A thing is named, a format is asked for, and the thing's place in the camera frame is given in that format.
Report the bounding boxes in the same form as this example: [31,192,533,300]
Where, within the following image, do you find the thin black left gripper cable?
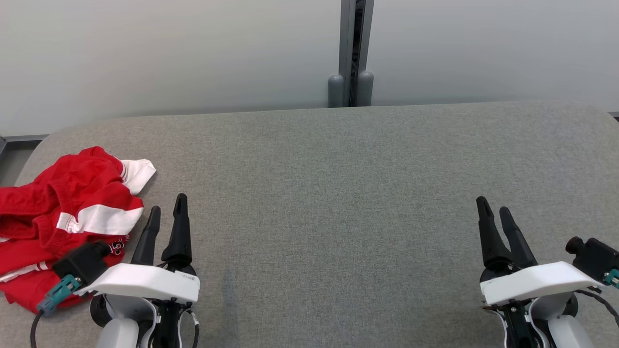
[178,302,201,348]

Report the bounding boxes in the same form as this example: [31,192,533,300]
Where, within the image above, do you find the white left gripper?
[73,193,201,305]

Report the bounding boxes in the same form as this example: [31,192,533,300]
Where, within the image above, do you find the red shorts with number print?
[0,227,146,314]

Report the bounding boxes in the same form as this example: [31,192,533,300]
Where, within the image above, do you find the teal left camera connector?
[36,274,82,316]

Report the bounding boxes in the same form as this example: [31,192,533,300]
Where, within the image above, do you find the grey rounded post foot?
[357,71,375,107]
[328,73,345,108]

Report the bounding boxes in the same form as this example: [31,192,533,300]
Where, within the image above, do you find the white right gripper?
[476,196,606,306]

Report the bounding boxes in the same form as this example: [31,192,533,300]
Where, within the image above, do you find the black right camera cable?
[575,289,619,330]

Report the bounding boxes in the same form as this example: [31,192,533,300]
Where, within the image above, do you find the grey metal partition post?
[339,0,375,107]

